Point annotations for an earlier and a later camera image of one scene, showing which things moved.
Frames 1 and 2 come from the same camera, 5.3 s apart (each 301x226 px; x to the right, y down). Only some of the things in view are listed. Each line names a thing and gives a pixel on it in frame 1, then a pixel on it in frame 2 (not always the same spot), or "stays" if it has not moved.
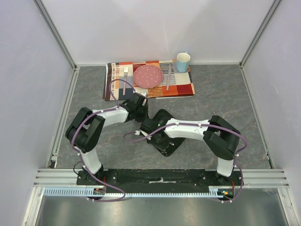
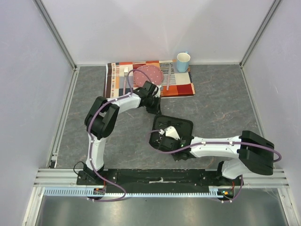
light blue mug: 183,61 stays
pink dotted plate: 147,76 stays
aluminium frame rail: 252,178 stays
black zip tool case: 165,142 stays
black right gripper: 145,127 -> 162,143
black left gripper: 145,107 -> 157,109
